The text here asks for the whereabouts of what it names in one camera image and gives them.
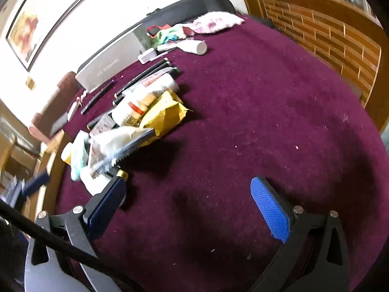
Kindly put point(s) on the gold wall plaque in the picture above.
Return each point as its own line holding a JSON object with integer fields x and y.
{"x": 30, "y": 84}

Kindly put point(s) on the framed horse painting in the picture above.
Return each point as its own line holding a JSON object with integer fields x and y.
{"x": 39, "y": 15}

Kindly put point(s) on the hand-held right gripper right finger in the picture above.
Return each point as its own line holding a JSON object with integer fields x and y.
{"x": 269, "y": 206}

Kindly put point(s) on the black marker grey caps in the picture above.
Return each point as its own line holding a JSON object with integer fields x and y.
{"x": 165, "y": 64}

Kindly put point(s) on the mauve armchair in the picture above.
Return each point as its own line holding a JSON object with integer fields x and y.
{"x": 57, "y": 100}

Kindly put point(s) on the wooden brick-pattern counter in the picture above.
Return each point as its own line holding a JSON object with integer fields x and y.
{"x": 334, "y": 42}

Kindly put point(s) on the pale green tissue pack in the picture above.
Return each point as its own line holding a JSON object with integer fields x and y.
{"x": 79, "y": 155}

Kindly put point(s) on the white medicine bottle red label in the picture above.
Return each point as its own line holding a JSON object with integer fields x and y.
{"x": 127, "y": 111}

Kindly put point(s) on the black marker tan caps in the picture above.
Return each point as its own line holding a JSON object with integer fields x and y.
{"x": 136, "y": 80}

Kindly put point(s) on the red bag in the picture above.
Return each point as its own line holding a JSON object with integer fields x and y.
{"x": 151, "y": 30}

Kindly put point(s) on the grey cardboard box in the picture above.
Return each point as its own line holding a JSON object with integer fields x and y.
{"x": 106, "y": 67}

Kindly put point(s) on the yellow tape roll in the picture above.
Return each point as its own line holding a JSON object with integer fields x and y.
{"x": 67, "y": 155}

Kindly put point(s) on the pink towel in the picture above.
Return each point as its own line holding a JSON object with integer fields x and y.
{"x": 217, "y": 21}

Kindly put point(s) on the yellow snack packet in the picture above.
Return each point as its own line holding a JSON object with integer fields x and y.
{"x": 167, "y": 112}

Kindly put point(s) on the white spray bottle green label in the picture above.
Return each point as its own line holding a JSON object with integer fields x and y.
{"x": 165, "y": 85}

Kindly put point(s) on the black marker olive caps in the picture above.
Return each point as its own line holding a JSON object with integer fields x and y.
{"x": 98, "y": 120}

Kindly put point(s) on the long blister pack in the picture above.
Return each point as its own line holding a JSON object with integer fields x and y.
{"x": 165, "y": 47}

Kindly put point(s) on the green cloth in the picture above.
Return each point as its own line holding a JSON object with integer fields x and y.
{"x": 170, "y": 32}

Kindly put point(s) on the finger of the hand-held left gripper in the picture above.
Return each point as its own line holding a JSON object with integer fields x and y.
{"x": 35, "y": 185}

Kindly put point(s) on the black marker purple cap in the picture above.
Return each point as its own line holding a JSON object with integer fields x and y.
{"x": 97, "y": 96}

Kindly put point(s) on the white charger plug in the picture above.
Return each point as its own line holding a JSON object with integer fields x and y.
{"x": 146, "y": 56}

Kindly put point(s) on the black leather sofa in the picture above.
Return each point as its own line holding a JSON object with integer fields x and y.
{"x": 194, "y": 7}

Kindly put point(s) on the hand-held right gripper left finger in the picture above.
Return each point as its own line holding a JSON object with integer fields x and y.
{"x": 114, "y": 191}

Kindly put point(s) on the black and clear snack packet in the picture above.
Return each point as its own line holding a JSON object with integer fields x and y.
{"x": 115, "y": 141}

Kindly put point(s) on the maroon tablecloth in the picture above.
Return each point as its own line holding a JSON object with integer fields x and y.
{"x": 243, "y": 112}

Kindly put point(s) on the black marker green cap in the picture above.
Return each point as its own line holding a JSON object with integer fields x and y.
{"x": 173, "y": 72}

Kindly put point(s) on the black smartphone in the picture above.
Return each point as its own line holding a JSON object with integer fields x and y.
{"x": 58, "y": 124}

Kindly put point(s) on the wooden chair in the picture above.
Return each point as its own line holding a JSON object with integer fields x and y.
{"x": 51, "y": 170}

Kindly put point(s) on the clear plastic case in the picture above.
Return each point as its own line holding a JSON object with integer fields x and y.
{"x": 146, "y": 82}

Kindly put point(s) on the white plastic bottle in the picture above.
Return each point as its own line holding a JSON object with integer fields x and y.
{"x": 194, "y": 46}

